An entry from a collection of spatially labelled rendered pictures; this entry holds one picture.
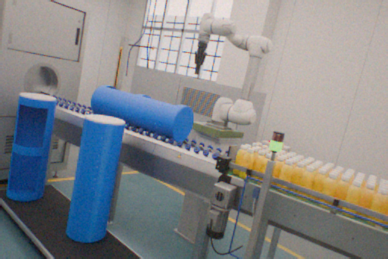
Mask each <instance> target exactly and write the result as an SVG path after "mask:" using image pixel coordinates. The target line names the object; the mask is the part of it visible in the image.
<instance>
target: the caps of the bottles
mask: <svg viewBox="0 0 388 259"><path fill-rule="evenodd" d="M293 156H295V157H293ZM290 157H292V158H290ZM287 158H289V160H288V159H287ZM277 159H278V160H281V161H283V160H284V159H286V164H292V163H295V162H296V161H301V159H304V156H301V155H298V156H296V153H293V152H290V153H287V154H284V155H281V156H277ZM312 161H314V158H310V157H308V158H306V159H304V160H303V161H301V162H298V164H297V165H298V166H299V167H304V165H307V164H309V163H311V162H312ZM322 164H323V161H315V162H314V163H312V164H309V166H307V170H310V171H313V170H314V169H316V167H319V166H321V165H322ZM332 167H333V164H331V163H327V164H325V165H324V166H323V167H321V169H319V172H320V173H326V172H328V170H330V169H331V168H332ZM342 171H343V168H342V167H336V168H335V170H333V171H331V173H330V174H329V176H330V177H333V178H336V177H337V176H338V175H339V174H340V173H341V172H342ZM354 172H355V171H354V170H351V169H348V170H347V171H346V172H345V173H344V175H342V179H343V180H348V181H349V180H350V177H352V174H353V173H354ZM364 177H365V175H364V174H363V173H358V175H357V176H356V177H355V180H353V184H355V185H357V186H361V183H362V181H363V180H364ZM376 180H377V177H376V176H374V175H369V179H368V181H367V187H368V188H370V189H374V187H375V183H376ZM379 192H381V193H383V194H387V193H388V181H386V180H384V179H381V180H380V188H379Z"/></svg>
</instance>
